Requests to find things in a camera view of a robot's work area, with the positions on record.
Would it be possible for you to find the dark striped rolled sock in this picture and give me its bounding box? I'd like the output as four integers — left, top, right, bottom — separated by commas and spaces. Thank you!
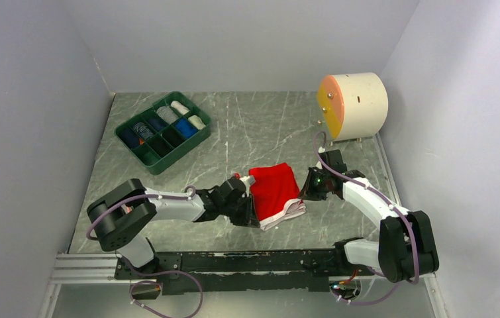
132, 122, 155, 140

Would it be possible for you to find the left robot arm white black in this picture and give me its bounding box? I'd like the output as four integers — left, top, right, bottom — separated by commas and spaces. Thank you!
86, 177, 260, 278

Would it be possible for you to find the grey striped rolled sock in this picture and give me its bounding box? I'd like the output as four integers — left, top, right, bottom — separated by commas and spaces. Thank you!
156, 105, 180, 125

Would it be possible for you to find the cream round cabinet orange front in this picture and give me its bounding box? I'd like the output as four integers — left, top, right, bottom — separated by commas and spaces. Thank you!
317, 72, 388, 141

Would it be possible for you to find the navy blue rolled sock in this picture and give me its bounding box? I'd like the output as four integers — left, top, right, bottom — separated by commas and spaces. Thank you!
146, 117, 168, 133

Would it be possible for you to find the white rolled sock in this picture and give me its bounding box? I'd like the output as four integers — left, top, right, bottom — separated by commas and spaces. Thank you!
170, 101, 190, 115

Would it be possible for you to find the green compartment organizer tray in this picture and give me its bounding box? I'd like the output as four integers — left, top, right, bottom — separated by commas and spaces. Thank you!
115, 91, 212, 175

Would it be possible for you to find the cream rolled sock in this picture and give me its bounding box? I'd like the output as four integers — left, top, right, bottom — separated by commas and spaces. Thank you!
188, 115, 206, 131

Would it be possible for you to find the dark blue rolled sock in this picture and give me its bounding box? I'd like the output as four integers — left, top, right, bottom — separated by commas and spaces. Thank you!
119, 128, 142, 149

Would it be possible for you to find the red white underwear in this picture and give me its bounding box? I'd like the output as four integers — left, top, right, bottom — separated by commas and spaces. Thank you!
248, 162, 306, 231

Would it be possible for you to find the black rolled sock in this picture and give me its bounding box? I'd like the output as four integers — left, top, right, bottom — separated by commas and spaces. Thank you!
162, 127, 185, 148

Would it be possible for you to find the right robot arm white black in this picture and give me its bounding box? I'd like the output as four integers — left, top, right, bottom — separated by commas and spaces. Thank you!
299, 150, 440, 283

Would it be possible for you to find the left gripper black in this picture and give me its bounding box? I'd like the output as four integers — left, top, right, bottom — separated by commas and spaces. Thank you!
221, 193, 260, 228

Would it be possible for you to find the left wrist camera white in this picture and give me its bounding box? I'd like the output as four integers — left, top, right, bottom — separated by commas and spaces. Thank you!
232, 173, 255, 187

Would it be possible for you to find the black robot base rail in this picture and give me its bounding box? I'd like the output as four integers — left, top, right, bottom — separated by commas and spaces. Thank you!
113, 248, 375, 295

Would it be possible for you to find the bright blue rolled sock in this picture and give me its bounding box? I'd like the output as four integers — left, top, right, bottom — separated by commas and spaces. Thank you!
174, 118, 199, 139

